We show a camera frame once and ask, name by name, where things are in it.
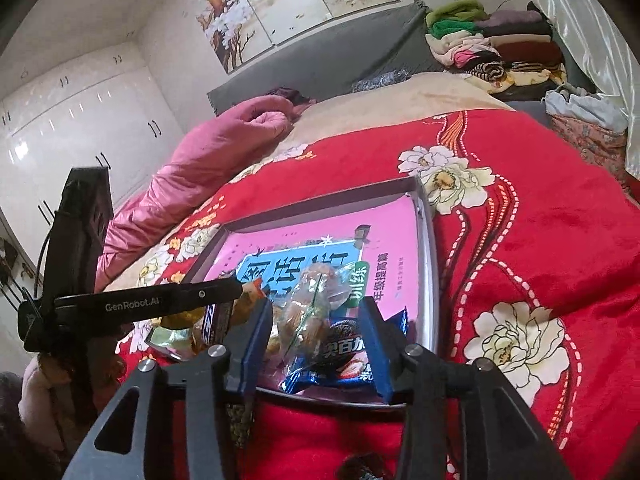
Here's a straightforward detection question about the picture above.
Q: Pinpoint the grey patterned pillow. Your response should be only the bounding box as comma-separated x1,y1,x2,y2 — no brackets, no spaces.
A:
350,69,416,93

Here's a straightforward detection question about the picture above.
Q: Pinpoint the beige bed sheet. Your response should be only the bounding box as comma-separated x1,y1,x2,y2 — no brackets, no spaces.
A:
105,72,516,291

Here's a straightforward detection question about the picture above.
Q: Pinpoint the pink quilt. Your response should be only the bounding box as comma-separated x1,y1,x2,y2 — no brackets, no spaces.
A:
95,95,301,291

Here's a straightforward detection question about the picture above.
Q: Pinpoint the floral fabric basket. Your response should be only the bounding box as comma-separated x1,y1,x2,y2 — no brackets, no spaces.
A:
550,115,628,191

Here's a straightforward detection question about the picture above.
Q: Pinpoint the blue cookie packet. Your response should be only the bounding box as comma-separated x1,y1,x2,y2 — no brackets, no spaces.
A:
280,309,411,396

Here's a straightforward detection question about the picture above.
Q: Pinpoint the pale green snack packet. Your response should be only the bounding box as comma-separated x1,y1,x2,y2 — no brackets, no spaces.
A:
146,327,198,362

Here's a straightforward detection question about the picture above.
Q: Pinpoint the black chocolate bar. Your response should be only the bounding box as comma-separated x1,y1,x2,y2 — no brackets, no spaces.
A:
204,302,233,348

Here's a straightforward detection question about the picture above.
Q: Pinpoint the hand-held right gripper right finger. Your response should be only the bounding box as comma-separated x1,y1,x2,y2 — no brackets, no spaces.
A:
356,296,576,480

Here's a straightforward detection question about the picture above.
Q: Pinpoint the pink book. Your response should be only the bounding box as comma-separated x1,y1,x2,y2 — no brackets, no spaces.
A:
202,194,421,331

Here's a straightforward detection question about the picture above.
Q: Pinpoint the white satin curtain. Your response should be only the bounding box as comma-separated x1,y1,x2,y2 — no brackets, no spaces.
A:
520,0,640,181

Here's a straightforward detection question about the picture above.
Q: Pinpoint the clear pastry packet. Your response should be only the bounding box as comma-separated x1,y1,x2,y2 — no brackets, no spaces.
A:
292,265,361,313
270,300,333,376

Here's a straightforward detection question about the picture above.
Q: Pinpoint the dark maroon cloth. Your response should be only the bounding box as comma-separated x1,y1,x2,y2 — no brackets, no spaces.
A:
265,87,318,108

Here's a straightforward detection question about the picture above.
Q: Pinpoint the yellow snack packet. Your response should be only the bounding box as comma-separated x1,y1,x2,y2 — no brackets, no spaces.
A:
159,280,268,333

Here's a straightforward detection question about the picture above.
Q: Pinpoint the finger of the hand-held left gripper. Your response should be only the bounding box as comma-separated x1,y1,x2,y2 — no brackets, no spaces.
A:
162,276,244,311

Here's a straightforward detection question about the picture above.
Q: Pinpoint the dark fuzzy cloth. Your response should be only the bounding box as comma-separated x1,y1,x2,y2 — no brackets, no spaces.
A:
0,370,66,480

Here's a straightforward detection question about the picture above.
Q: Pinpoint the tree blossom painting panel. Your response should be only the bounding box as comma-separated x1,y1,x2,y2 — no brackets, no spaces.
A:
195,0,273,75

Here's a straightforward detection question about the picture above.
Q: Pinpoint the stack of folded clothes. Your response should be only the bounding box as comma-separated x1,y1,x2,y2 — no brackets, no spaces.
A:
425,0,568,96

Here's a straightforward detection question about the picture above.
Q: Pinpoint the red floral blanket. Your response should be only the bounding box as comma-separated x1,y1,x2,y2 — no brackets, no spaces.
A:
100,107,640,480

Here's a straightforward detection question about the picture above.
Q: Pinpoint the dark cardboard box tray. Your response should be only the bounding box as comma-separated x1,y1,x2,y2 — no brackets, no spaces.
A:
145,175,441,408

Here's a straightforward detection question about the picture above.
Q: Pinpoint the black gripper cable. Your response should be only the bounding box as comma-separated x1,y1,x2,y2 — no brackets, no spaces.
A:
36,227,66,306

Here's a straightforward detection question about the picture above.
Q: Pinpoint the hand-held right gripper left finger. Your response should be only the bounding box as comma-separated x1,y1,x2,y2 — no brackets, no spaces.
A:
60,299,275,480

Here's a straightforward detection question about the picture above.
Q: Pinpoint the grey headboard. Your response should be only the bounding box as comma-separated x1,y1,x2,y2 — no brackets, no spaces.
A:
207,0,436,118

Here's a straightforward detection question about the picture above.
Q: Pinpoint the white wardrobe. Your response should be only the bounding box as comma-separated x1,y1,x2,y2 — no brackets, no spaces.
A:
0,42,186,271

